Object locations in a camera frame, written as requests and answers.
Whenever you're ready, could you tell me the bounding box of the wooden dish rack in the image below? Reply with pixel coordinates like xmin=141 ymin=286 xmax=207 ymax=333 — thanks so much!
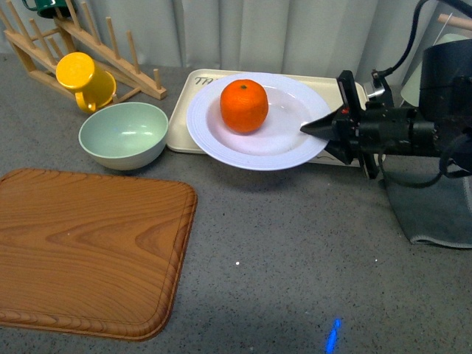
xmin=1 ymin=1 xmax=167 ymax=103

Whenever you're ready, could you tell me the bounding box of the brown wooden tray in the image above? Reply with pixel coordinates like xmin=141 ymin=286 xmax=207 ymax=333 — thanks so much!
xmin=1 ymin=168 xmax=198 ymax=341

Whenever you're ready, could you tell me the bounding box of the yellow mug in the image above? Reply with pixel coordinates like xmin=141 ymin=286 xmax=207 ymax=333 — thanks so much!
xmin=56 ymin=52 xmax=117 ymax=114

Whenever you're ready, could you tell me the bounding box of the beige bear serving tray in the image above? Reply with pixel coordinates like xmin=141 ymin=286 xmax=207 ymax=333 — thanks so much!
xmin=164 ymin=69 xmax=386 ymax=167

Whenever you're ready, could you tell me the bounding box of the green plastic cup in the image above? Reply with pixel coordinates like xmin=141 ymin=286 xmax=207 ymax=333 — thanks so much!
xmin=400 ymin=34 xmax=467 ymax=107

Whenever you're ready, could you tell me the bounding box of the orange fruit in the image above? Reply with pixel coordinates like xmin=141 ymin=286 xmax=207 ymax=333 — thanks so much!
xmin=220 ymin=79 xmax=269 ymax=133

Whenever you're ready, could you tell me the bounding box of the white round plate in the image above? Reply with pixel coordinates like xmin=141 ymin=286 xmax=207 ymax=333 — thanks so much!
xmin=187 ymin=72 xmax=330 ymax=171

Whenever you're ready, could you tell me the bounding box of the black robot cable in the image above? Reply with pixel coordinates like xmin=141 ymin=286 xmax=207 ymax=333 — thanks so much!
xmin=372 ymin=0 xmax=472 ymax=187

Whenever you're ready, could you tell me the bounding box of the white wire cup rack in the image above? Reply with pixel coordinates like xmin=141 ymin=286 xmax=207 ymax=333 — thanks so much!
xmin=437 ymin=13 xmax=472 ymax=37

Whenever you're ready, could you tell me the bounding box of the dark green mug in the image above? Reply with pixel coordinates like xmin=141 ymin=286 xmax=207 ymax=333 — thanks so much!
xmin=22 ymin=0 xmax=72 ymax=18

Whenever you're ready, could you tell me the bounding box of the grey folded cloth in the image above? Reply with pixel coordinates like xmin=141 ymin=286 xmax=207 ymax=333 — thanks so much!
xmin=383 ymin=155 xmax=471 ymax=249

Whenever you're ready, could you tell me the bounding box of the light green bowl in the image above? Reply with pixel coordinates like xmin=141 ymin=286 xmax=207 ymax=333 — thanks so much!
xmin=78 ymin=102 xmax=169 ymax=171

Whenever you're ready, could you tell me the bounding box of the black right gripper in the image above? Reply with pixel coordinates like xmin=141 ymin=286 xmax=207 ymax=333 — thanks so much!
xmin=299 ymin=70 xmax=439 ymax=179

